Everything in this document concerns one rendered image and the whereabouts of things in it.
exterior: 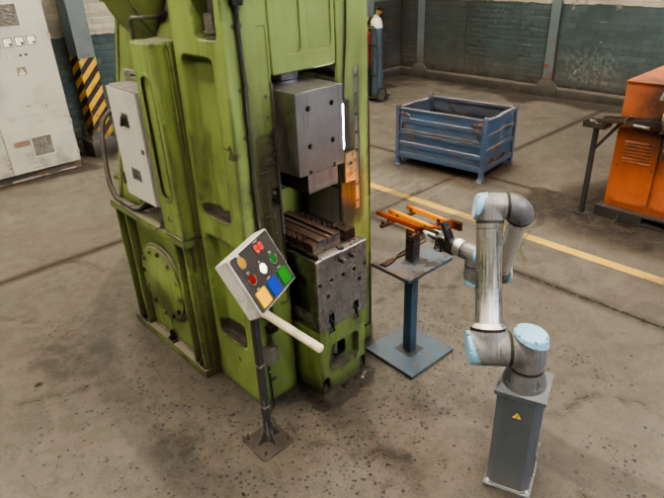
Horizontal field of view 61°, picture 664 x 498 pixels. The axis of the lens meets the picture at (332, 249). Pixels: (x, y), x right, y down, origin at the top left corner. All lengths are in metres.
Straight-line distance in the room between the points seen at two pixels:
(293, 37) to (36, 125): 5.30
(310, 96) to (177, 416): 1.95
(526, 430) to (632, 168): 3.50
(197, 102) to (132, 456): 1.87
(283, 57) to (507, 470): 2.19
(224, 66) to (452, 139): 4.28
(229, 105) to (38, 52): 5.20
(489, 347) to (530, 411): 0.36
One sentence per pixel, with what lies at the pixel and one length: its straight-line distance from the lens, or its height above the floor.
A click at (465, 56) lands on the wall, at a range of 11.36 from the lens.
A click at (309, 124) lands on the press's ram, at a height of 1.61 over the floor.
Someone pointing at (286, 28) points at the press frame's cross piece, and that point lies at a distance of 2.75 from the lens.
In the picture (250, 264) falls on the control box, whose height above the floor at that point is 1.14.
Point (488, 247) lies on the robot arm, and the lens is 2.45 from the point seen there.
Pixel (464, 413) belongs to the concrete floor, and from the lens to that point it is 3.38.
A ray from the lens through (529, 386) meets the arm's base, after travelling 2.62.
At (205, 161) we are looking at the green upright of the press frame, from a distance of 3.00.
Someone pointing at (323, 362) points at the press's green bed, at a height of 0.26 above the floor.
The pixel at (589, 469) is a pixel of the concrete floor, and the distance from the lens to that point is 3.27.
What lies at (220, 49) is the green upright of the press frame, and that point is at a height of 1.97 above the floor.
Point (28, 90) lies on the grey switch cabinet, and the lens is 7.62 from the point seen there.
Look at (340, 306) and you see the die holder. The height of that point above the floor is 0.57.
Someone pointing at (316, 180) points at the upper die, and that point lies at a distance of 2.81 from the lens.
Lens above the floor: 2.32
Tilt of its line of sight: 28 degrees down
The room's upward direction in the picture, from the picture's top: 2 degrees counter-clockwise
